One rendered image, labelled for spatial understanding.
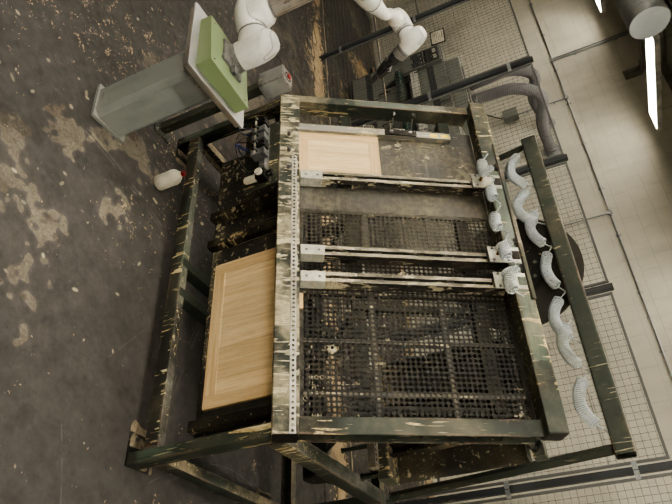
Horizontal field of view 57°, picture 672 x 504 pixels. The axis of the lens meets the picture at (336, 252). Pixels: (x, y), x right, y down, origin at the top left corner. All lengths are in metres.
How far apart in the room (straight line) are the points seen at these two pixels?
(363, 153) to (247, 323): 1.24
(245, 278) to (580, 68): 7.98
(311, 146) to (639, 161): 6.29
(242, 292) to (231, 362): 0.42
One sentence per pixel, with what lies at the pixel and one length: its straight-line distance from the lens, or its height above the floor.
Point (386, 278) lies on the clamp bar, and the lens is 3.18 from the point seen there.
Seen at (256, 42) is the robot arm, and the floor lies 1.01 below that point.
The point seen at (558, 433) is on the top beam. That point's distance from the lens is 3.03.
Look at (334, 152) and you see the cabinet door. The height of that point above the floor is 1.07.
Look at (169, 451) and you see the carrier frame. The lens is 3.08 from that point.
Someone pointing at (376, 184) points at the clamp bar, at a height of 1.28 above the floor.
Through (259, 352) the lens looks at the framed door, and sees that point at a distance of 3.28.
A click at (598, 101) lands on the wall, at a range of 10.15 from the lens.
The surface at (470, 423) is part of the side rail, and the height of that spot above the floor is 1.55.
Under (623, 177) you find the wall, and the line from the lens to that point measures 9.25.
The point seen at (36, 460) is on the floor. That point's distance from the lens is 2.88.
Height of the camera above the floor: 2.11
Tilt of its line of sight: 19 degrees down
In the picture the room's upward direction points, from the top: 73 degrees clockwise
